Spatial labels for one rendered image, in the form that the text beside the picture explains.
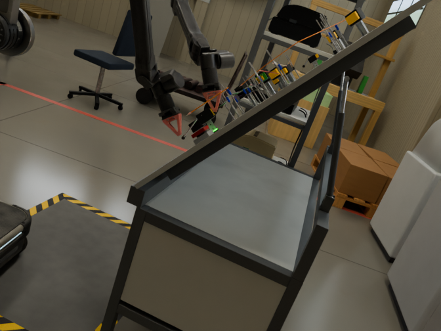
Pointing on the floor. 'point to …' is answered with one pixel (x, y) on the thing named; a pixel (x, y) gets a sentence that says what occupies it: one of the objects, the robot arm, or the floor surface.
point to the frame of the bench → (161, 219)
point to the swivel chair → (109, 62)
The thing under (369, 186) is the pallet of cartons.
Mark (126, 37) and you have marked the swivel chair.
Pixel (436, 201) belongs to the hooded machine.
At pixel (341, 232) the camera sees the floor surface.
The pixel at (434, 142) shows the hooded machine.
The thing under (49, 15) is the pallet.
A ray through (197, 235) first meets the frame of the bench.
